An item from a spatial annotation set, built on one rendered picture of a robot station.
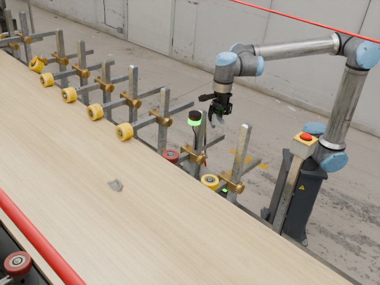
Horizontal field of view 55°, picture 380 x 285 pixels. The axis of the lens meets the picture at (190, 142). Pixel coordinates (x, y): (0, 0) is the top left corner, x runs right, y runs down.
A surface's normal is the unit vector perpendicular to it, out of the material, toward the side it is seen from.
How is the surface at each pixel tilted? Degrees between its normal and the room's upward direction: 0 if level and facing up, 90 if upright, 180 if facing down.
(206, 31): 90
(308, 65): 90
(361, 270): 0
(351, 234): 0
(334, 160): 95
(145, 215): 0
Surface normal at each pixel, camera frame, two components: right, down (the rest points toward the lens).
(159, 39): -0.62, 0.40
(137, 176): 0.09, -0.83
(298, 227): -0.14, 0.54
